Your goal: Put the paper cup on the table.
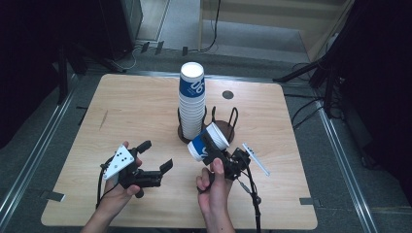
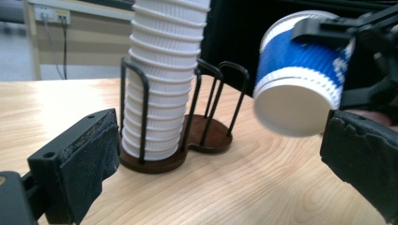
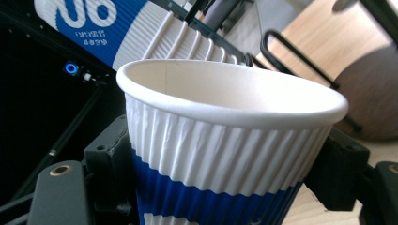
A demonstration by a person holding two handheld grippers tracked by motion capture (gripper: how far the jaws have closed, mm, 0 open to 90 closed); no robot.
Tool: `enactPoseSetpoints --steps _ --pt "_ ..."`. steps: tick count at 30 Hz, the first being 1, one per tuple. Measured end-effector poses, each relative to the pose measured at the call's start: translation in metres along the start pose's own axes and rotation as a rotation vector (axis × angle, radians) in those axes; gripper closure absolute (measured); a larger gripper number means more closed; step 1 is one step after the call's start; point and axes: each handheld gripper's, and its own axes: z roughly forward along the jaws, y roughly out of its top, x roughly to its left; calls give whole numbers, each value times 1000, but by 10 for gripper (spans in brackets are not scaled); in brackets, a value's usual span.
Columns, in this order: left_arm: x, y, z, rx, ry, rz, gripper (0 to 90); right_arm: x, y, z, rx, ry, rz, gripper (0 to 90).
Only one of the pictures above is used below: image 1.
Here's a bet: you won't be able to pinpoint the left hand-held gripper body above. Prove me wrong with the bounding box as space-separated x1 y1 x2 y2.
102 145 163 199

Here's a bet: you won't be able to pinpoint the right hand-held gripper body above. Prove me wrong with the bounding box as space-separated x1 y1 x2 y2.
223 142 271 181

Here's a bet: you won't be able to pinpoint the blue white single paper cup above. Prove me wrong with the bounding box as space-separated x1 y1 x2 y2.
187 121 231 163

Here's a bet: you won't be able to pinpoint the dark wire cup holder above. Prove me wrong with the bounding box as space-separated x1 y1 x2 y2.
177 105 240 146

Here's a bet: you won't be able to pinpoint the stack of paper cups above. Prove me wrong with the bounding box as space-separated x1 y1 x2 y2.
178 61 207 141

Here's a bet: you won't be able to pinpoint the person's left hand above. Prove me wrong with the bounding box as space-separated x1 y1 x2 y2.
102 140 144 212

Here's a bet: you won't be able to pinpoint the person's right hand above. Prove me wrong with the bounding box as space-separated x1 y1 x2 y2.
195 157 235 214

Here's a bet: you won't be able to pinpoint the black metal stand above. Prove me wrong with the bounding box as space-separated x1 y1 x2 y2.
57 40 128 105
272 30 344 119

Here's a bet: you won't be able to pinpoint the black cabinet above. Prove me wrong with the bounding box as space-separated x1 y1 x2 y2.
96 0 144 61

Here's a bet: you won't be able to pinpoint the left hand-held gripper cable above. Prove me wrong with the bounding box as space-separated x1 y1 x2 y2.
95 157 115 209

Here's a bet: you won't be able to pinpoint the hand-held gripper cable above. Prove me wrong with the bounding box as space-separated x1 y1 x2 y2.
237 164 263 233
95 157 115 209

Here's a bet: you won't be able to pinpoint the right hand-held gripper cable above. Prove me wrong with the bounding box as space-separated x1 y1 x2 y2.
237 164 263 233

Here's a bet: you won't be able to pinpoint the black floor cables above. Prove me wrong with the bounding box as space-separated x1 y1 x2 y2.
284 62 326 131

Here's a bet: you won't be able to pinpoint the white floor cable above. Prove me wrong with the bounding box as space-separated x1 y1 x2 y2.
120 44 144 72

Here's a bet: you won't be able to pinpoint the metal floor rail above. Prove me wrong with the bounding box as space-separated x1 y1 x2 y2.
0 73 78 224
315 98 381 233

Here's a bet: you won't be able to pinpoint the black hanging floor cable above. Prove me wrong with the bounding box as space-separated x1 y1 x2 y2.
197 0 223 53

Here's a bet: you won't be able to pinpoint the beige wooden frame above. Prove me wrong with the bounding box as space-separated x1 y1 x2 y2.
196 0 356 62

